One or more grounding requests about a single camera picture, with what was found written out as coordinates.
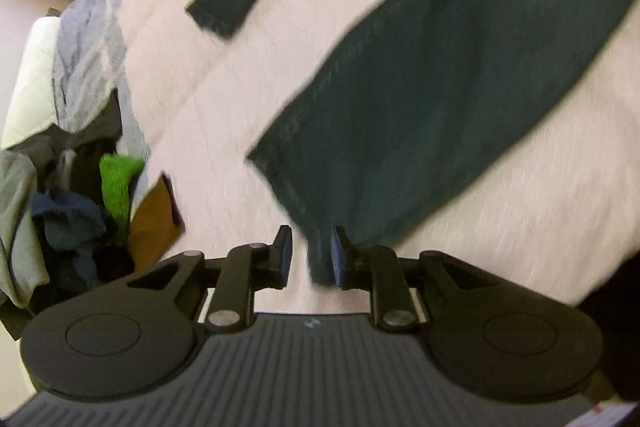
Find bright green knitted cloth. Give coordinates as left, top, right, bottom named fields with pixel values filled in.
left=98, top=153, right=147, bottom=235

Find dark grey garment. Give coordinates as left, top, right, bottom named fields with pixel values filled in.
left=7, top=89, right=126, bottom=190

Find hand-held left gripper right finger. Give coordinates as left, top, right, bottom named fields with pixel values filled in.
left=330, top=227, right=505, bottom=334

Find dark green pants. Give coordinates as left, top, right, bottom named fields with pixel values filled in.
left=186, top=0, right=640, bottom=288

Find cream quilted mattress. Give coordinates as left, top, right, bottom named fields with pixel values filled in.
left=0, top=17, right=63, bottom=152

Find dark cloth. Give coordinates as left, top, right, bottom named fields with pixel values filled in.
left=575, top=222, right=640, bottom=415

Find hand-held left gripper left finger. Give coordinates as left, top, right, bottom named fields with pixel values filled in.
left=125, top=225, right=293, bottom=334

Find grey-green garment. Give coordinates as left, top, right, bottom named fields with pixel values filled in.
left=0, top=149, right=51, bottom=310

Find blue-grey patterned quilt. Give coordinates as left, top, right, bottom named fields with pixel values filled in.
left=51, top=0, right=153, bottom=168

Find brown cloth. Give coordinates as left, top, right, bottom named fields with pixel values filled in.
left=126, top=173, right=187, bottom=272

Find blue garment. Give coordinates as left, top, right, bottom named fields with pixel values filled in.
left=30, top=189, right=108, bottom=285

